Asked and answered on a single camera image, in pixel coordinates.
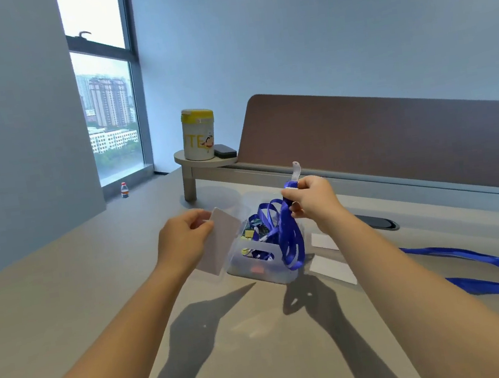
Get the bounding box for person's right hand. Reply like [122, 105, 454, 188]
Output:
[279, 171, 352, 240]

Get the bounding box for clear plastic card holder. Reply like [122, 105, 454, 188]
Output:
[188, 204, 248, 278]

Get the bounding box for brown desk divider panel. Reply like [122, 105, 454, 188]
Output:
[226, 64, 499, 235]

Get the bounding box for window with dark frame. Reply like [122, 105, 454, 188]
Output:
[56, 0, 156, 191]

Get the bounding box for person's right forearm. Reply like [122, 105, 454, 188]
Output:
[321, 194, 499, 378]

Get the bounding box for black rectangular case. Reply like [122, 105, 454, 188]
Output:
[213, 143, 238, 161]

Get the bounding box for person's left hand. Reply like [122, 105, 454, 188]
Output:
[150, 207, 220, 279]

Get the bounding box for black oval cable grommet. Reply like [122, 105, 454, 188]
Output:
[355, 210, 400, 236]

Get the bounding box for small round side shelf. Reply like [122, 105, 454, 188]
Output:
[173, 143, 244, 204]

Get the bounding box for white canister with yellow lid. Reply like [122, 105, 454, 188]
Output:
[178, 106, 219, 163]

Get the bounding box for pile of clips and lanyards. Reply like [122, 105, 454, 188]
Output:
[236, 212, 286, 265]

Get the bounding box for person's left forearm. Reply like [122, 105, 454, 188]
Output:
[0, 259, 207, 378]

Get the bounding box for white card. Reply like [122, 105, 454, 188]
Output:
[310, 230, 340, 254]
[308, 253, 358, 291]

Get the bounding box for blue lanyard with clear strap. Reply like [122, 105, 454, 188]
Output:
[242, 161, 314, 276]

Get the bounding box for clear plastic storage box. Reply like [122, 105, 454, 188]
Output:
[218, 198, 312, 292]

